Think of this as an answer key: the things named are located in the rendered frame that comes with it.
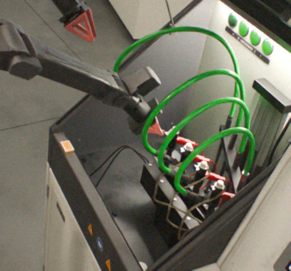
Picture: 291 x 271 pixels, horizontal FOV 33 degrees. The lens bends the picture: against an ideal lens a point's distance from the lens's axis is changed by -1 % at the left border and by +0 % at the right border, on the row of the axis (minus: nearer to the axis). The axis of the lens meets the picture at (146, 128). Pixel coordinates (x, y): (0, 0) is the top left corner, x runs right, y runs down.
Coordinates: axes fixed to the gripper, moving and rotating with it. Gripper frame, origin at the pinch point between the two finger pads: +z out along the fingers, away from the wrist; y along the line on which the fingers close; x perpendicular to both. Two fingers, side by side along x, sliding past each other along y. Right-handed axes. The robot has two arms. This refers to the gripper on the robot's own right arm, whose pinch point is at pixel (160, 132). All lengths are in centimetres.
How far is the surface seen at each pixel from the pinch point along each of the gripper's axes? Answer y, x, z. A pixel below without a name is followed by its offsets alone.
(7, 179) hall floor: -111, 104, 50
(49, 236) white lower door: -68, 22, 29
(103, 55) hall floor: -55, 252, 105
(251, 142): 20.6, -21.7, 1.4
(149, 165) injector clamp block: -11.1, 3.3, 11.4
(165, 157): -1.6, -9.6, 0.6
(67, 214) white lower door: -44.2, 6.1, 10.8
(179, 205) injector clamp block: -7.6, -13.9, 15.0
